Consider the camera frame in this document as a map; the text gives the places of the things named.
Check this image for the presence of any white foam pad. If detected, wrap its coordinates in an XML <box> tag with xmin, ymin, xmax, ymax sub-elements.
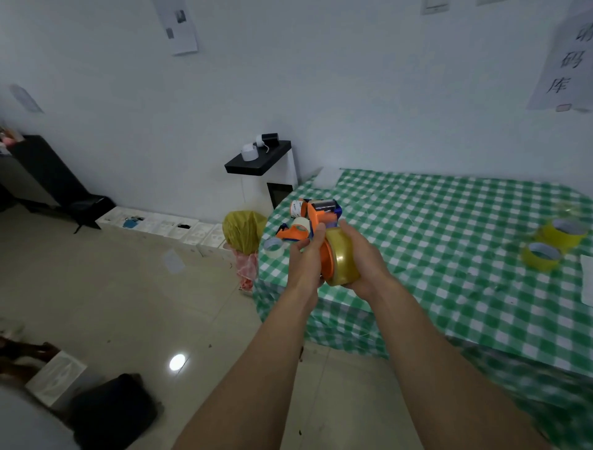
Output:
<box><xmin>311</xmin><ymin>166</ymin><xmax>343</xmax><ymax>190</ymax></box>

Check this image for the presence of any short yellow tape roll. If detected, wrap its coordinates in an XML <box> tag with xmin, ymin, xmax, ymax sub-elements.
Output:
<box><xmin>521</xmin><ymin>242</ymin><xmax>564</xmax><ymax>273</ymax></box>

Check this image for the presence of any white board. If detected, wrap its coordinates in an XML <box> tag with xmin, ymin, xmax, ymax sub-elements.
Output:
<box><xmin>0</xmin><ymin>384</ymin><xmax>80</xmax><ymax>450</ymax></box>

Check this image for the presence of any white paper sheet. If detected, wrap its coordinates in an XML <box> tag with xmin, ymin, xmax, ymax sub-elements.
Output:
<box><xmin>579</xmin><ymin>253</ymin><xmax>593</xmax><ymax>308</ymax></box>

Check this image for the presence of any person's right forearm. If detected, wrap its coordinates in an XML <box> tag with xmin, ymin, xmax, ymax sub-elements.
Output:
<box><xmin>368</xmin><ymin>278</ymin><xmax>555</xmax><ymax>450</ymax></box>

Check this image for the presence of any white paper wall sign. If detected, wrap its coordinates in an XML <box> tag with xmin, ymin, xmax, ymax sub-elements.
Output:
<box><xmin>527</xmin><ymin>9</ymin><xmax>593</xmax><ymax>113</ymax></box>

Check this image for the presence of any white carton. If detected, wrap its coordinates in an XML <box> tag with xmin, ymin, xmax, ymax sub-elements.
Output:
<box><xmin>25</xmin><ymin>350</ymin><xmax>88</xmax><ymax>409</ymax></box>

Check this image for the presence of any tall yellow tape roll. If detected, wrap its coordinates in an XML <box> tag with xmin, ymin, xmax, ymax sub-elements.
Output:
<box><xmin>537</xmin><ymin>218</ymin><xmax>589</xmax><ymax>253</ymax></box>

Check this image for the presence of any person's left hand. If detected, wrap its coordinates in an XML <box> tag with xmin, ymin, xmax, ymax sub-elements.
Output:
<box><xmin>287</xmin><ymin>224</ymin><xmax>327</xmax><ymax>302</ymax></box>

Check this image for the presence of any pink plastic bag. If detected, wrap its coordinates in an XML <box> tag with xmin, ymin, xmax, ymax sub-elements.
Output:
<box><xmin>233</xmin><ymin>250</ymin><xmax>259</xmax><ymax>293</ymax></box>

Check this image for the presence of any person's right hand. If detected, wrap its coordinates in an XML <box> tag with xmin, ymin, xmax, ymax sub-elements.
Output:
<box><xmin>338</xmin><ymin>220</ymin><xmax>395</xmax><ymax>302</ymax></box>

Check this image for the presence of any yellow plastic bag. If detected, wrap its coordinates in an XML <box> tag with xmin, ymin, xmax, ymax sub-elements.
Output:
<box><xmin>222</xmin><ymin>210</ymin><xmax>269</xmax><ymax>256</ymax></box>

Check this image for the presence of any white printed wall paper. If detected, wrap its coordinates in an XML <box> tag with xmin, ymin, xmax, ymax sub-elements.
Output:
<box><xmin>9</xmin><ymin>83</ymin><xmax>45</xmax><ymax>114</ymax></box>
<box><xmin>153</xmin><ymin>0</ymin><xmax>199</xmax><ymax>56</ymax></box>

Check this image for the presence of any person's left forearm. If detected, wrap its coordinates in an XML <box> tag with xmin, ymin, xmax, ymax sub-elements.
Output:
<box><xmin>172</xmin><ymin>287</ymin><xmax>321</xmax><ymax>450</ymax></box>

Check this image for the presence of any green checkered tablecloth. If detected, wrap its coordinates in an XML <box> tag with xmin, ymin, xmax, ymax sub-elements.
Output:
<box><xmin>252</xmin><ymin>168</ymin><xmax>593</xmax><ymax>450</ymax></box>

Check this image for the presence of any white cabinet with black top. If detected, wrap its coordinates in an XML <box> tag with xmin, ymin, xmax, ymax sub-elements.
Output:
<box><xmin>224</xmin><ymin>140</ymin><xmax>299</xmax><ymax>216</ymax></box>

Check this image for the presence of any row of white boxes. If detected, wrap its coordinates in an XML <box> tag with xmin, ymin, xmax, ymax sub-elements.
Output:
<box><xmin>96</xmin><ymin>206</ymin><xmax>232</xmax><ymax>260</ymax></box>

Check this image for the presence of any black chair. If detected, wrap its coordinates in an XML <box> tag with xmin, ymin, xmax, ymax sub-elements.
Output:
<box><xmin>9</xmin><ymin>135</ymin><xmax>117</xmax><ymax>232</ymax></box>

